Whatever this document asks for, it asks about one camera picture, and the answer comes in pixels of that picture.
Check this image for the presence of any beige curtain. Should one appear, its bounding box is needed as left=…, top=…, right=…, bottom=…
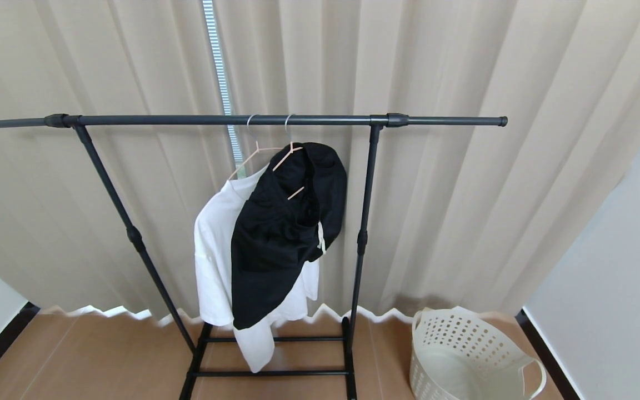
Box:
left=0, top=0, right=640, bottom=326

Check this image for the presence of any pink clothes hanger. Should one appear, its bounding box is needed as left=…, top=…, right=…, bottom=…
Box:
left=272, top=114, right=305, bottom=201
left=227, top=114, right=286, bottom=182

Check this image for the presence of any white laundry basket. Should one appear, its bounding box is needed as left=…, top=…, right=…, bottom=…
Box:
left=409, top=306, right=547, bottom=400

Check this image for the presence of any black garment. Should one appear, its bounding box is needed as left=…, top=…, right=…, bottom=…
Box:
left=231, top=142, right=348, bottom=331

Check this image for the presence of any black clothes rack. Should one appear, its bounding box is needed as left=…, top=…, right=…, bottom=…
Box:
left=0, top=113, right=509, bottom=400

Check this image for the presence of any white printed t-shirt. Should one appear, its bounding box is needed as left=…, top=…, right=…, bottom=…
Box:
left=194, top=164, right=321, bottom=374

